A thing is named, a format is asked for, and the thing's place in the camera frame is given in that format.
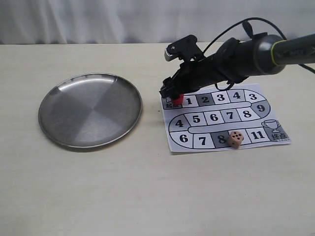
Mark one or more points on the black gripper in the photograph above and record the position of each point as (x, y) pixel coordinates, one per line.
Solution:
(193, 76)

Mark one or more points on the red cylinder game piece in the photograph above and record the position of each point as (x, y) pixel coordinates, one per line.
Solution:
(179, 100)

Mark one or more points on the wooden die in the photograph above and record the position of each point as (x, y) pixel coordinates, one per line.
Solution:
(235, 139)

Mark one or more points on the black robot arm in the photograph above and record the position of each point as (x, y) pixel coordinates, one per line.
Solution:
(233, 62)

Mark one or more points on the paper number game board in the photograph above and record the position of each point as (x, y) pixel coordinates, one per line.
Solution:
(206, 118)

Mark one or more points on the round stainless steel plate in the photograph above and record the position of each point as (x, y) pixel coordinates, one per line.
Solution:
(90, 111)

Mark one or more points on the white backdrop curtain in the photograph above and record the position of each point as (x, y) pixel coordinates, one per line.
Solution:
(142, 21)

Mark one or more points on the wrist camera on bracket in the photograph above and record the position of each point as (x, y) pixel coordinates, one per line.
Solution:
(185, 49)

